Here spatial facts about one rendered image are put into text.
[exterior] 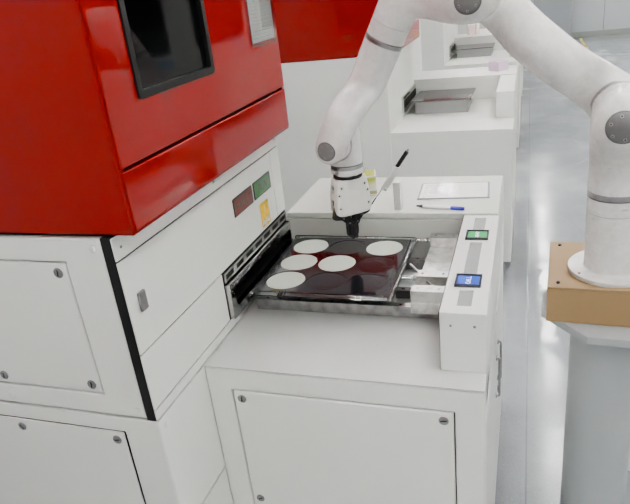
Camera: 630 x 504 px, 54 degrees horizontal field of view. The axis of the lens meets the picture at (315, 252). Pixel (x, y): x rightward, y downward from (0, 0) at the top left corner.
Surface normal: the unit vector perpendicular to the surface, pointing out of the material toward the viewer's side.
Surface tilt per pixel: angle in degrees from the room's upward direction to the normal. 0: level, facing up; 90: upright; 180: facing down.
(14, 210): 90
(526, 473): 0
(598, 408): 90
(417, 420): 90
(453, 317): 90
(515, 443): 0
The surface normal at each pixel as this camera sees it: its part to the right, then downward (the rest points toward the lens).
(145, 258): 0.95, 0.03
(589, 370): -0.68, 0.36
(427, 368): -0.11, -0.91
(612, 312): -0.35, 0.40
